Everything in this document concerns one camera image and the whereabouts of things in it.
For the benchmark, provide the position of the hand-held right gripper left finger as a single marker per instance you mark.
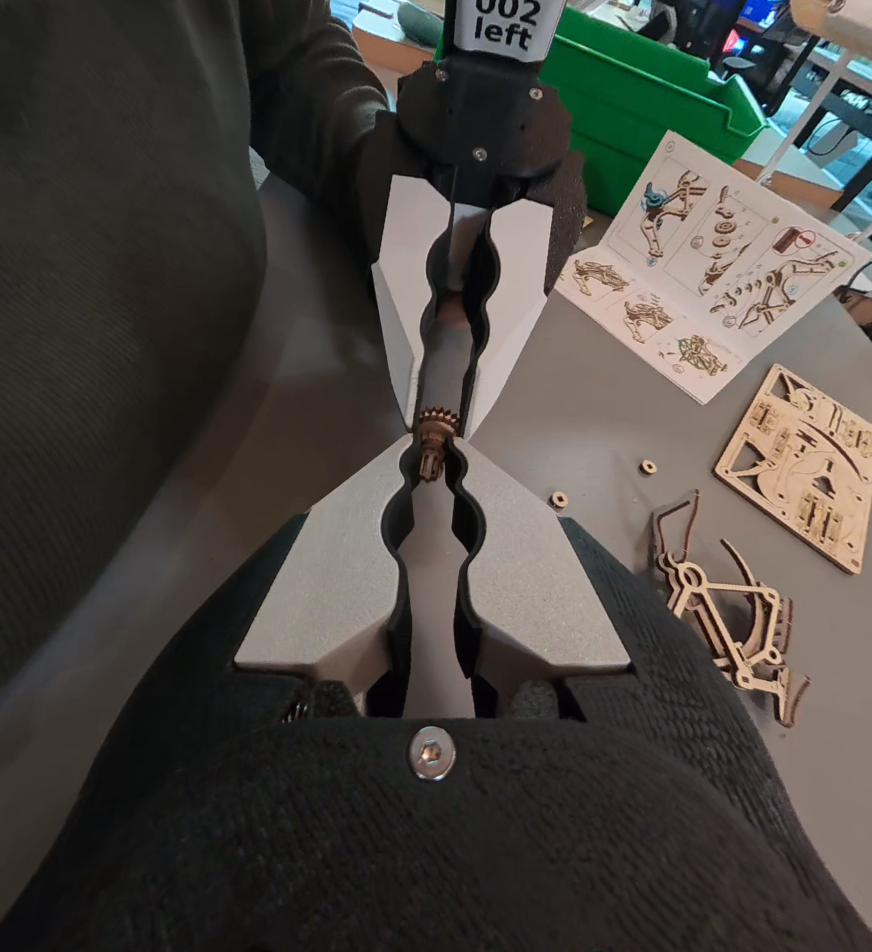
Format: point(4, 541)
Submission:
point(324, 595)

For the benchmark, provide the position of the large green plastic bin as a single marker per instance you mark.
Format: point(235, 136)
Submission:
point(629, 111)

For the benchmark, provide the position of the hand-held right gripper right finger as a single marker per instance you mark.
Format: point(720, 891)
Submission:
point(540, 602)

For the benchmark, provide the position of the assembly instruction booklet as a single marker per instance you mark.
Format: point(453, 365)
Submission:
point(674, 171)

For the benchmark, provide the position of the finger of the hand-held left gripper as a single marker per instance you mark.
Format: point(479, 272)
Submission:
point(398, 245)
point(521, 253)

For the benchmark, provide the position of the person's left forearm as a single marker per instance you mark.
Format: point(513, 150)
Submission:
point(309, 89)

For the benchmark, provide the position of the wooden parts sheet slotted strips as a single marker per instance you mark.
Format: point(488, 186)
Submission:
point(793, 476)

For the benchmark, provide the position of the wooden gear axle assembly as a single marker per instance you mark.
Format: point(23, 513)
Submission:
point(436, 439)

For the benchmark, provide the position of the wooden model frame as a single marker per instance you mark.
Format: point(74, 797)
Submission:
point(692, 580)

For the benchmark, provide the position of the person's left hand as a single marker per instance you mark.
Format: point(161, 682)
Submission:
point(454, 312)

